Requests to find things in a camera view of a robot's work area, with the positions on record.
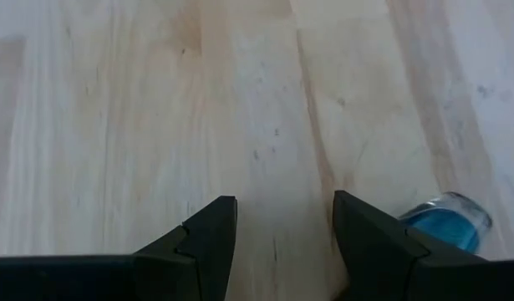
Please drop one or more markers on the teal glitter nail polish bottle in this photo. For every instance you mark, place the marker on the teal glitter nail polish bottle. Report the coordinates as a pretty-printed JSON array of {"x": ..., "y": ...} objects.
[{"x": 453, "y": 226}]

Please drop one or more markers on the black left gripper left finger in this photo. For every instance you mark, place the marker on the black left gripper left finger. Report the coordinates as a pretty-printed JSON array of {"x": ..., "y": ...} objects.
[{"x": 189, "y": 263}]

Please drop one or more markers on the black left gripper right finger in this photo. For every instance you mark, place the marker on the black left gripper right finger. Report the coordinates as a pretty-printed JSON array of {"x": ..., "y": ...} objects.
[{"x": 382, "y": 259}]

